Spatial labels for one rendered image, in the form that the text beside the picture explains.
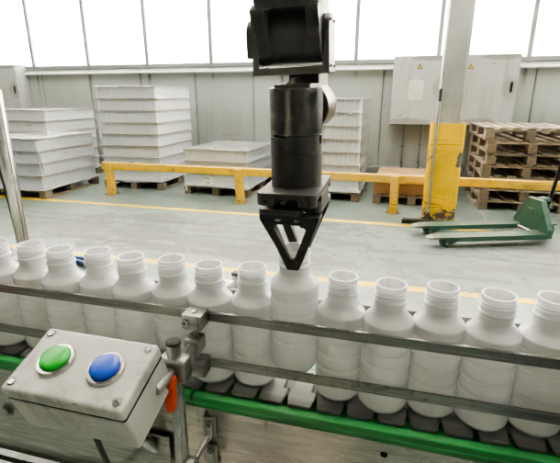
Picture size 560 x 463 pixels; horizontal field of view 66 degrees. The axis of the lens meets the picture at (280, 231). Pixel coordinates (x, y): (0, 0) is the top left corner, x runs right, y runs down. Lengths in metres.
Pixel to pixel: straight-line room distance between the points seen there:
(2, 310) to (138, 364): 0.35
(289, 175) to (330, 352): 0.22
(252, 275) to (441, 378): 0.25
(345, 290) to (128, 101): 6.51
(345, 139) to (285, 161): 5.37
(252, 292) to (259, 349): 0.08
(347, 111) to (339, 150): 0.50
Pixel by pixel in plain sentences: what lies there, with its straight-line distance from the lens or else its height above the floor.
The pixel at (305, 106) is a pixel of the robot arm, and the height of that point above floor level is 1.36.
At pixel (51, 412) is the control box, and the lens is 0.52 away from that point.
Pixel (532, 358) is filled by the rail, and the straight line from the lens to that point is 0.54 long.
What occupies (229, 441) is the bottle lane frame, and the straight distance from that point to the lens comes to 0.64.
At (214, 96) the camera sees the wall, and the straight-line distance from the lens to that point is 8.15.
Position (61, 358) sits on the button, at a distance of 0.51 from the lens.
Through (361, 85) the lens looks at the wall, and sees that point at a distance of 7.51.
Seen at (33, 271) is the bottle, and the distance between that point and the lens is 0.73.
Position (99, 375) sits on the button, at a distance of 0.47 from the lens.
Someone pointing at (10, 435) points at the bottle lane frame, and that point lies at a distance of 0.88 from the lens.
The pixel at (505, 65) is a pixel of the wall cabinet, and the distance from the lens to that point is 7.32.
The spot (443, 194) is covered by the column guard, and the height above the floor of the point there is 0.35.
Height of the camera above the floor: 1.37
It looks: 18 degrees down
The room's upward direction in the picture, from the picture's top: straight up
